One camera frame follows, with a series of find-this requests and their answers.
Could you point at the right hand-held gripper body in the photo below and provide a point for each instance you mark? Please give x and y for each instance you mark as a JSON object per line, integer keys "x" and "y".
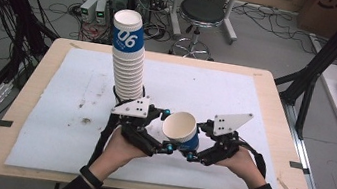
{"x": 228, "y": 123}

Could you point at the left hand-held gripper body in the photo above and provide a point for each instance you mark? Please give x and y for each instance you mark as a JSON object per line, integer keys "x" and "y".
{"x": 134, "y": 108}

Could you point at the blue label paper cup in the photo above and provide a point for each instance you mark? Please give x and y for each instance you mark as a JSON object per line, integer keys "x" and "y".
{"x": 180, "y": 126}

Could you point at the dark brown cup holder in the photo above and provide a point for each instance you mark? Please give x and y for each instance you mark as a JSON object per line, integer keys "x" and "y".
{"x": 115, "y": 92}

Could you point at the stack of white paper cups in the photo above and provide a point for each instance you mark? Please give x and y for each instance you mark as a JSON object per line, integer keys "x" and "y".
{"x": 128, "y": 65}

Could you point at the person's left hand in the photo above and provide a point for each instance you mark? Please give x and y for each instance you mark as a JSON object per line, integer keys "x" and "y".
{"x": 120, "y": 154}

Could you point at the person's right hand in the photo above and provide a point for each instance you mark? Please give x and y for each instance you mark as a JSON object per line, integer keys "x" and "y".
{"x": 245, "y": 166}

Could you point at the white table mat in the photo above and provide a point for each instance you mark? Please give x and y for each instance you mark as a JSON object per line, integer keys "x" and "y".
{"x": 190, "y": 91}

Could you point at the black wristband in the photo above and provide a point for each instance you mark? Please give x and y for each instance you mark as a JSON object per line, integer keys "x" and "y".
{"x": 91, "y": 176}

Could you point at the black tape piece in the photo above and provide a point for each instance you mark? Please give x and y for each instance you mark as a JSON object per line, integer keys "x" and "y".
{"x": 3, "y": 123}
{"x": 299, "y": 166}

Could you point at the wooden table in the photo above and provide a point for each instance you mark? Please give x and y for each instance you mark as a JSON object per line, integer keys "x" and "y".
{"x": 37, "y": 88}

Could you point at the grey power supply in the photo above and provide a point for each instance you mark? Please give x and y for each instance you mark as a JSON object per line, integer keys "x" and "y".
{"x": 88, "y": 8}
{"x": 101, "y": 12}

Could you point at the black round stool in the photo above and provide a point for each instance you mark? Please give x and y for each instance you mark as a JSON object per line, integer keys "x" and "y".
{"x": 202, "y": 10}

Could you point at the black metal frame post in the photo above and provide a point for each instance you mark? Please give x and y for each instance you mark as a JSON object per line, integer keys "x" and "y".
{"x": 331, "y": 48}

